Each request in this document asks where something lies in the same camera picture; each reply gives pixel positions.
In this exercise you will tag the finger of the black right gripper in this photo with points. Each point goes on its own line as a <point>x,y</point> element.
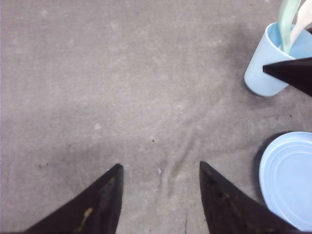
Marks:
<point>297,73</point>

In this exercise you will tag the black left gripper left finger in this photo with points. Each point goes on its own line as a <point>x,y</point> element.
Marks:
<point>96,210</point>

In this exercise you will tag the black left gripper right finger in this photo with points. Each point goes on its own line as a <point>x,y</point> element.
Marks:
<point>228,210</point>

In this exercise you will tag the light blue plastic cup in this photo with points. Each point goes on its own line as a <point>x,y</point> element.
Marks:
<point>268,52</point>

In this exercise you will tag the white plastic fork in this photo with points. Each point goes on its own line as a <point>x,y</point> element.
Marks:
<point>304,18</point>

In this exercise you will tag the mint green plastic spoon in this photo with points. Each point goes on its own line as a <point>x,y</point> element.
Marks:
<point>287,12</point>

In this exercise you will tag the blue plastic plate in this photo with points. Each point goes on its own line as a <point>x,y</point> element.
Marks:
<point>285,178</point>

